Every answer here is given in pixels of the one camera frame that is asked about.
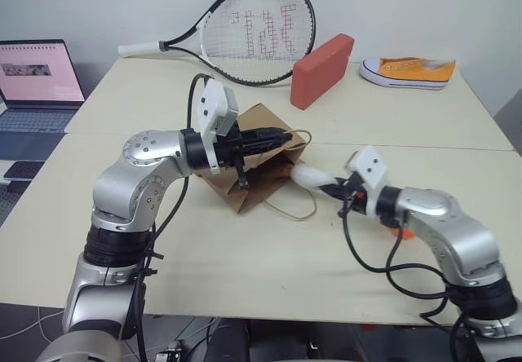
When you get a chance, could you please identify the white floor cable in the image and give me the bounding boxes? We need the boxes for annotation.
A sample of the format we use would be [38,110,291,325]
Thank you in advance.
[24,307,62,341]

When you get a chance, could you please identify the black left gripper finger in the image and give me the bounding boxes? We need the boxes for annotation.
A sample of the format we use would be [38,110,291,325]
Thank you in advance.
[246,139,287,157]
[246,126,293,145]

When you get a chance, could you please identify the red brick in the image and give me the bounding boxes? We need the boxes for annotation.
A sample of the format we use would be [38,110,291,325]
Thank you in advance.
[290,33,355,113]

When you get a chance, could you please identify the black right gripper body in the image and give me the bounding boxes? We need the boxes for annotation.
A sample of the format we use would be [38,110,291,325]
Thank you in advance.
[339,172,369,213]

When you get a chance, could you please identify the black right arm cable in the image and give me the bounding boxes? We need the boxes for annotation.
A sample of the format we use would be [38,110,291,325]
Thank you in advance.
[337,198,470,362]

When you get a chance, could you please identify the open grey laptop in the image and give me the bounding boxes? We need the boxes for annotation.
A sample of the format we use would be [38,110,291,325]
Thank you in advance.
[0,38,86,135]

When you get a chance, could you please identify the orange canvas sneaker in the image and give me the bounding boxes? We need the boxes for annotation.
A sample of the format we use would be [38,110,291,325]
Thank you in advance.
[358,56,457,91]

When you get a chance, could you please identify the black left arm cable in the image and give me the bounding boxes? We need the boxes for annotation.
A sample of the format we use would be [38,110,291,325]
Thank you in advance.
[134,74,215,362]

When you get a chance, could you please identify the black and white tennis racket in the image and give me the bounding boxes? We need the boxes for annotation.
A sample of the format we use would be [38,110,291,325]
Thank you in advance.
[117,0,317,88]

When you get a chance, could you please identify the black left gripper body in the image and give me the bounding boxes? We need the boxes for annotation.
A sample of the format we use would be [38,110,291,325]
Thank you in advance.
[212,127,250,192]

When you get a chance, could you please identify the brown paper bag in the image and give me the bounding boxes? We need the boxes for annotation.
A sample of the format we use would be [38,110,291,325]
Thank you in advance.
[194,103,317,221]

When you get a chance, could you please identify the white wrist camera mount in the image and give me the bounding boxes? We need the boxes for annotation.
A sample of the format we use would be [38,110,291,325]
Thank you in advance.
[344,145,391,219]
[198,78,240,174]

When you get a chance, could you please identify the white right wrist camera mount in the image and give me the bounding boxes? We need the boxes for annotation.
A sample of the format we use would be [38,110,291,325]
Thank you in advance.
[344,145,391,219]

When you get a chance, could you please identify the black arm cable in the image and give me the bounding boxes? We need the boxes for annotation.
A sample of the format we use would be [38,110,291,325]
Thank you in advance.
[337,198,470,362]
[134,74,215,362]

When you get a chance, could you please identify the white plush toy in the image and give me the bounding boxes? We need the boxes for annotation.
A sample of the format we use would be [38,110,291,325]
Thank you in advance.
[292,164,339,194]

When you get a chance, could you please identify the dark rounded shape under table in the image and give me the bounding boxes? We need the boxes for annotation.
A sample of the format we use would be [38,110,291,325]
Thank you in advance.
[183,319,254,362]

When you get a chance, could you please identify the black phone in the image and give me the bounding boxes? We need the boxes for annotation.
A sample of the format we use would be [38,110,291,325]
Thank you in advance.
[6,160,46,180]

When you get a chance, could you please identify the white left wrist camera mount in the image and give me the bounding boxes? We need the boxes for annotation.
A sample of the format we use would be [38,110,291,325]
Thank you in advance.
[198,78,240,174]

